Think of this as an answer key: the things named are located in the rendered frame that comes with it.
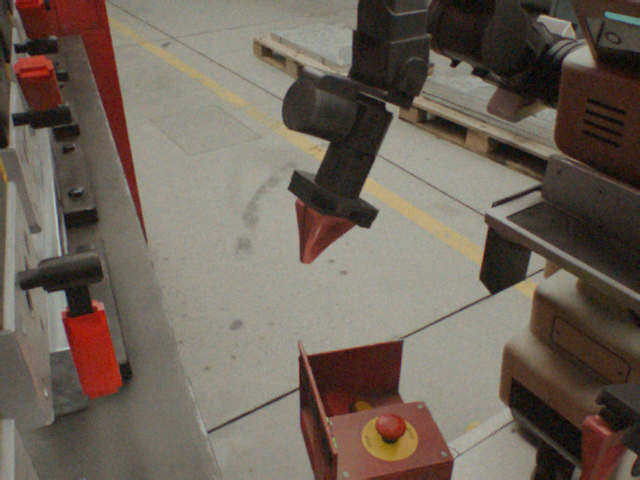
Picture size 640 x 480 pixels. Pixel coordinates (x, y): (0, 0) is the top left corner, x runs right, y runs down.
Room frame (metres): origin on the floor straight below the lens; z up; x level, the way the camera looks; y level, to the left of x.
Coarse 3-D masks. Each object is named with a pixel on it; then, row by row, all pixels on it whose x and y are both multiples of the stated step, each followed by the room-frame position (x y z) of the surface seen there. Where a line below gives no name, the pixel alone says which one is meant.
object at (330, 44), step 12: (324, 24) 5.04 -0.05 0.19; (336, 24) 5.04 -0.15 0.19; (276, 36) 4.75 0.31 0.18; (288, 36) 4.69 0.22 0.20; (300, 36) 4.69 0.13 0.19; (312, 36) 4.69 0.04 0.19; (324, 36) 4.69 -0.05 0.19; (336, 36) 4.69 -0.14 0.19; (348, 36) 4.69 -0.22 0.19; (300, 48) 4.44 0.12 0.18; (312, 48) 4.37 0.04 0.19; (324, 48) 4.37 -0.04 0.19; (336, 48) 4.37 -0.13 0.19; (348, 48) 4.37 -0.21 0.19; (324, 60) 4.16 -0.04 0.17; (336, 60) 4.09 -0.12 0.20; (348, 60) 4.09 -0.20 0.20
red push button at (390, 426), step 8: (384, 416) 0.54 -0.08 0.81; (392, 416) 0.54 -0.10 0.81; (376, 424) 0.53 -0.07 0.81; (384, 424) 0.53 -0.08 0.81; (392, 424) 0.53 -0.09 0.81; (400, 424) 0.53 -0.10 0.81; (384, 432) 0.52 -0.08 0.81; (392, 432) 0.52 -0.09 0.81; (400, 432) 0.52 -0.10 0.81; (384, 440) 0.52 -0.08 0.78; (392, 440) 0.52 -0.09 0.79
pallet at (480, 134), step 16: (400, 112) 3.54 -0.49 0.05; (416, 112) 3.44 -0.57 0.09; (432, 112) 3.34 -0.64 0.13; (448, 112) 3.30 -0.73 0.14; (432, 128) 3.36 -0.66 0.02; (480, 128) 3.07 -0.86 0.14; (496, 128) 3.08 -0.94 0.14; (464, 144) 3.15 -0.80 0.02; (480, 144) 3.06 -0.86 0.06; (496, 144) 3.07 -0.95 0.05; (512, 144) 2.90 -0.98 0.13; (528, 144) 2.87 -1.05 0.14; (496, 160) 2.96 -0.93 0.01; (512, 160) 2.94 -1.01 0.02; (528, 176) 2.80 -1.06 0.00; (544, 176) 2.76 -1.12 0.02
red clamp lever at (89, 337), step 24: (48, 264) 0.25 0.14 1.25; (72, 264) 0.26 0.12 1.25; (96, 264) 0.26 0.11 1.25; (24, 288) 0.25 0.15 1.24; (48, 288) 0.25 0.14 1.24; (72, 288) 0.26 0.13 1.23; (72, 312) 0.25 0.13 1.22; (96, 312) 0.26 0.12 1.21; (72, 336) 0.25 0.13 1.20; (96, 336) 0.25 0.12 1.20; (96, 360) 0.25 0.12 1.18; (96, 384) 0.25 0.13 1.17; (120, 384) 0.26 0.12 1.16
